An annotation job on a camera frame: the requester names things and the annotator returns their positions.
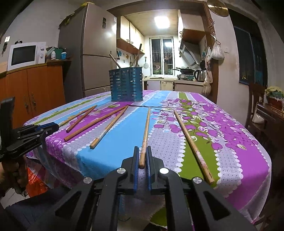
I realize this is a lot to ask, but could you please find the reddish wooden chopstick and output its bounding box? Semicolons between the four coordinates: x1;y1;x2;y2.
66;105;97;133

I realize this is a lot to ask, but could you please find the long brown chopstick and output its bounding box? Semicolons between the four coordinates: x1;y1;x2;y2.
64;105;128;142

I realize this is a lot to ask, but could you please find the painted tip chopstick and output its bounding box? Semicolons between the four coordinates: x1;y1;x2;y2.
89;105;129;149

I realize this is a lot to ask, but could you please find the long bamboo chopstick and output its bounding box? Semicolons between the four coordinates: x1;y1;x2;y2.
174;110;215;185

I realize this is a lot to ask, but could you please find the wooden chopstick pair piece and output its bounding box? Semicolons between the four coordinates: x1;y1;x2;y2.
109;53;121;69

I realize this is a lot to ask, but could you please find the dark chopstick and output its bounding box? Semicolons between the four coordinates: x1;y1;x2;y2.
130;44;142;67

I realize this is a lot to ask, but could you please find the kitchen window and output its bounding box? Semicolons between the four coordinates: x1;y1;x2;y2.
150;37;174;76

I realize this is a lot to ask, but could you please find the person's left hand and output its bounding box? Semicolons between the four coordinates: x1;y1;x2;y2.
1;156;28;197

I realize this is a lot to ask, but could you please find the orange wooden cabinet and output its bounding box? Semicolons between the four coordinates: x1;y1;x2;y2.
1;59;71;128

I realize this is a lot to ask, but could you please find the floral striped tablecloth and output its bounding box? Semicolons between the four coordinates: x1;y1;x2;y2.
27;90;271;222

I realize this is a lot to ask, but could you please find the white medicine bottle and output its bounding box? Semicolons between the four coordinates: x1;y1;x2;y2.
51;51;56;60

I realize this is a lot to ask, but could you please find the blue lidded jar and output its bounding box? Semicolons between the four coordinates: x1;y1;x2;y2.
61;52;67;60

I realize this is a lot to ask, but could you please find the green container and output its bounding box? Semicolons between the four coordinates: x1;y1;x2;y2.
54;49;63;60

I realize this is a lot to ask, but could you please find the white microwave oven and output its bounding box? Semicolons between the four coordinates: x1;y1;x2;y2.
7;42;46;71

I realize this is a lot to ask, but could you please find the blue perforated utensil holder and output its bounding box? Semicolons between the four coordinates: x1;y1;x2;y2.
109;67;143;102

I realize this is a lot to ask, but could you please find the grey refrigerator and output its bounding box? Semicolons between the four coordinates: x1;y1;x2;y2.
58;3;117;102

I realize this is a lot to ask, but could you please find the black wok on stove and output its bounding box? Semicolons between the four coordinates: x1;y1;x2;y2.
173;67;195;75

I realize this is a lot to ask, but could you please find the steel electric kettle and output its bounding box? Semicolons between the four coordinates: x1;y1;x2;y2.
193;69;206;82

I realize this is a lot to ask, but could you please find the steel range hood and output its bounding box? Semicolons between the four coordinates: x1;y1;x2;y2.
180;41;201;69

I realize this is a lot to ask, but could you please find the wooden side table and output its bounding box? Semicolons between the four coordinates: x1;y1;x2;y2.
256;103;283;151

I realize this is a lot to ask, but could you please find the white hanging plastic bag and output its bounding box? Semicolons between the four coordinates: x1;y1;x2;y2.
211;41;225;60

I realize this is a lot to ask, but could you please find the wooden chair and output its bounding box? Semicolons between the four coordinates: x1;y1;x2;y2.
245;82;265;136

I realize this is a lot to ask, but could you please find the potted plant on table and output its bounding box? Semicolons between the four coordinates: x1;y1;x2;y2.
265;86;283;110

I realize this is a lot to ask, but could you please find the gold round wall clock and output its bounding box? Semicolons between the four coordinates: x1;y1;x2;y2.
206;0;229;17

